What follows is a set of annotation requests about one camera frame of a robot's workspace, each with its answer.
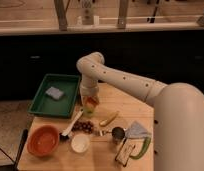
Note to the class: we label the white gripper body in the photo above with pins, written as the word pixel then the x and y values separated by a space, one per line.
pixel 87 92

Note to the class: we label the red orange apple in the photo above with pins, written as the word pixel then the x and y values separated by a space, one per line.
pixel 91 102

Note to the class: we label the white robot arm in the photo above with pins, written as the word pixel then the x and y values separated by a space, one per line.
pixel 178 112

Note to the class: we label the green plastic cup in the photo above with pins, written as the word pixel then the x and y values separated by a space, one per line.
pixel 88 109

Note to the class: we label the metal measuring cup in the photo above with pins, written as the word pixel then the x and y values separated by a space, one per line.
pixel 117 134

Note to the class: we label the grey blue sponge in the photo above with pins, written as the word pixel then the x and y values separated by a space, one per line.
pixel 54 93

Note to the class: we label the yellow banana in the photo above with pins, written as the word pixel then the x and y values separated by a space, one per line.
pixel 109 119

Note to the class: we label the bunch of dark grapes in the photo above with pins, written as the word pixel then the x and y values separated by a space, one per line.
pixel 85 126

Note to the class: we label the green plastic tray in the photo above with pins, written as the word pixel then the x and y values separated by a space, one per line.
pixel 45 106

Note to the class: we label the small white bowl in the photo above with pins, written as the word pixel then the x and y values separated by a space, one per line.
pixel 80 143

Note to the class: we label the grey blue cloth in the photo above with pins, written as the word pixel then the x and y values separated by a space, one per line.
pixel 136 131

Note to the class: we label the orange bowl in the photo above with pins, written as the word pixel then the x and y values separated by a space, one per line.
pixel 43 141

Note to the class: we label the black rectangular box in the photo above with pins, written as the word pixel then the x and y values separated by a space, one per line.
pixel 124 152

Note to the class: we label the green curved handle tool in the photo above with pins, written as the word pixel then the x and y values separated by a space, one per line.
pixel 143 150

